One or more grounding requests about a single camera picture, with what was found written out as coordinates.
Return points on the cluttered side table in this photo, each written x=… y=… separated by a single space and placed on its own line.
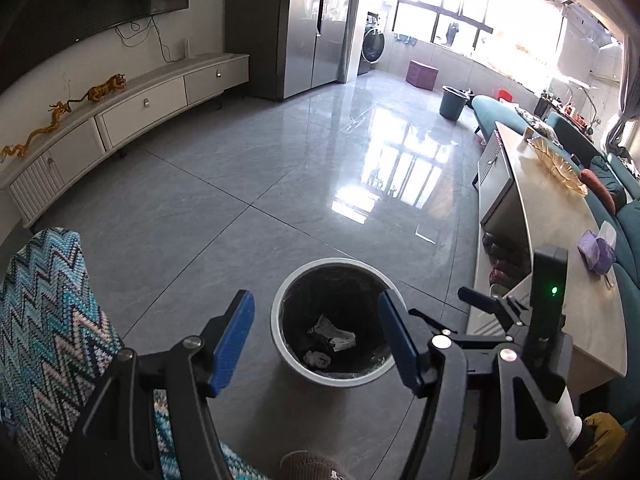
x=565 y=110

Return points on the golden tiger figurine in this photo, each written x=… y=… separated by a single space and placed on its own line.
x=102 y=90

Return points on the light window curtain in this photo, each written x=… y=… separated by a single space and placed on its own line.
x=622 y=110

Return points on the teal sofa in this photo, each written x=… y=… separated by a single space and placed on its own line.
x=500 y=112

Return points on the white round trash bin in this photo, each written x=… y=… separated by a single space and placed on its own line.
x=310 y=377

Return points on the golden leaf tray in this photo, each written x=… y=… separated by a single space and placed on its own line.
x=560 y=165

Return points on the person's right forearm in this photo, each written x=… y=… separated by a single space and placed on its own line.
x=567 y=417

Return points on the golden dragon figurine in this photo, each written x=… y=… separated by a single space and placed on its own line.
x=50 y=121

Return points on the purple cube stool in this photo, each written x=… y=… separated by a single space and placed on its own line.
x=422 y=75

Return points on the patterned throw pillow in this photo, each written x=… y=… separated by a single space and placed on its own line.
x=535 y=122

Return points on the brown plush slipper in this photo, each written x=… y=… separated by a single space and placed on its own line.
x=312 y=467

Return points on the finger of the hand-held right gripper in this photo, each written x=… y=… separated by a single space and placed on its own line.
x=482 y=301
x=487 y=340

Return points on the dark green cushion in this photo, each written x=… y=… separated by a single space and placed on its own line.
x=610 y=177

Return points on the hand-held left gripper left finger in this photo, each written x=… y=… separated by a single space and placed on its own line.
x=232 y=340

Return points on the grey double-door refrigerator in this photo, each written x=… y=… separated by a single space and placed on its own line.
x=300 y=35

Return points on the balcony window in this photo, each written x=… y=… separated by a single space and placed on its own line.
x=460 y=5

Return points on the zigzag patterned ottoman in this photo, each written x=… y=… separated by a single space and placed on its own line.
x=45 y=320

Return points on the white power strip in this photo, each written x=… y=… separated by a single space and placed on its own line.
x=187 y=47

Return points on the red-brown cushion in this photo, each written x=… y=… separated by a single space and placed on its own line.
x=597 y=190

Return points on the beige coffee table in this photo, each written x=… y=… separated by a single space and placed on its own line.
x=550 y=220

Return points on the small red stool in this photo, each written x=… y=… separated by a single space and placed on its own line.
x=504 y=96

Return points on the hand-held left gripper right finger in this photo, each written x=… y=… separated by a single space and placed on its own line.
x=397 y=340

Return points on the crumpled white paper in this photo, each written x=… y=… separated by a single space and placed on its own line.
x=332 y=332

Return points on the purple tissue pack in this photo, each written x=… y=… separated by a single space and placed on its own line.
x=595 y=252

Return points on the crumpled white tissue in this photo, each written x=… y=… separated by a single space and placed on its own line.
x=317 y=358

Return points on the front-load washing machine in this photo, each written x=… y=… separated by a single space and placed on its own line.
x=372 y=45

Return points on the cream TV cabinet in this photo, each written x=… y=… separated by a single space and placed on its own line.
x=140 y=105

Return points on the yellow-brown plush slipper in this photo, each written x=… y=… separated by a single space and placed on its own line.
x=602 y=442

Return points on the ceiling drying rack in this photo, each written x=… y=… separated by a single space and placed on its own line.
x=575 y=15

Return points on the grey plastic bucket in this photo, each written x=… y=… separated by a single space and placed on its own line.
x=454 y=105

